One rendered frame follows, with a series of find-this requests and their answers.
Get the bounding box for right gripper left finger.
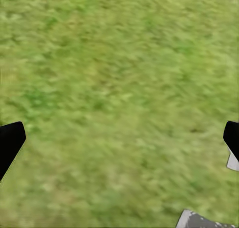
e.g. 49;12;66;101
0;121;26;181

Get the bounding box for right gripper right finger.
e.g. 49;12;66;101
223;121;239;161

